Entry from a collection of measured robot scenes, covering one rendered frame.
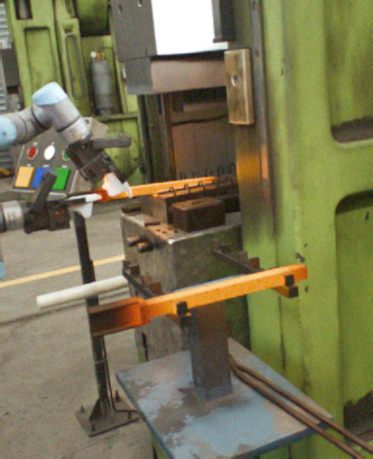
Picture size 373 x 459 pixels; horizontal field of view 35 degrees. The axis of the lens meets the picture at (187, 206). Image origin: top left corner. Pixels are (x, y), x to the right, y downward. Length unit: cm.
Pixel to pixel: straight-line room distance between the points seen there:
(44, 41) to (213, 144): 479
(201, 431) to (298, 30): 82
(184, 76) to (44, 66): 502
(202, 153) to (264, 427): 103
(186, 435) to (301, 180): 58
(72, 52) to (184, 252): 511
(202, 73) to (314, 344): 76
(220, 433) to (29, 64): 570
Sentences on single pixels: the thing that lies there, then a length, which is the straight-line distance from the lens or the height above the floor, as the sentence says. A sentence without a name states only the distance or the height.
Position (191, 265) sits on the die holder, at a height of 84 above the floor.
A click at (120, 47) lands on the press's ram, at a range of 174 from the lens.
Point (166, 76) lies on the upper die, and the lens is 157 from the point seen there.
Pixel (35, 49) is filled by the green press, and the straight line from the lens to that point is 656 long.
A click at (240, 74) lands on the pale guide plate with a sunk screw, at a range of 139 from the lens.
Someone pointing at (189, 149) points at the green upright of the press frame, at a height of 107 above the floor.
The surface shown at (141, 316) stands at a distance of 97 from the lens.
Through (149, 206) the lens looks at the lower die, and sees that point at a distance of 171.
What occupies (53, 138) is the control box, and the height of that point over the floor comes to 114.
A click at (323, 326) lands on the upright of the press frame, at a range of 144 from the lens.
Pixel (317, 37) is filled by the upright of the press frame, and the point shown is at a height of 136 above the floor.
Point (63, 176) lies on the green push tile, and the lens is 200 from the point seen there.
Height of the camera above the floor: 131
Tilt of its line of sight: 13 degrees down
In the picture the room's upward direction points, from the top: 6 degrees counter-clockwise
